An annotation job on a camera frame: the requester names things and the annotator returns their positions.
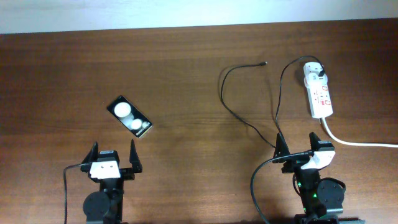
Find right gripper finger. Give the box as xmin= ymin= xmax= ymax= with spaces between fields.
xmin=274 ymin=133 xmax=290 ymax=158
xmin=309 ymin=132 xmax=321 ymax=151

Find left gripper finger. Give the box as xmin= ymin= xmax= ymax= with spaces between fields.
xmin=81 ymin=142 xmax=98 ymax=164
xmin=129 ymin=139 xmax=142 ymax=170

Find black smartphone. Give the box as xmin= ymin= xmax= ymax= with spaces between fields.
xmin=106 ymin=95 xmax=153 ymax=138

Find black charger cable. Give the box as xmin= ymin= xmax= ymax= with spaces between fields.
xmin=220 ymin=55 xmax=326 ymax=149

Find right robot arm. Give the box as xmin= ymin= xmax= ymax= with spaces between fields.
xmin=274 ymin=132 xmax=346 ymax=224

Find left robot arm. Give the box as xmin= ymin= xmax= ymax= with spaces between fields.
xmin=81 ymin=141 xmax=142 ymax=224

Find white power strip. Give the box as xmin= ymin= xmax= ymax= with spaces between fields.
xmin=303 ymin=62 xmax=333 ymax=119

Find white power strip cord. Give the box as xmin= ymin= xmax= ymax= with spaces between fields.
xmin=320 ymin=117 xmax=398 ymax=149

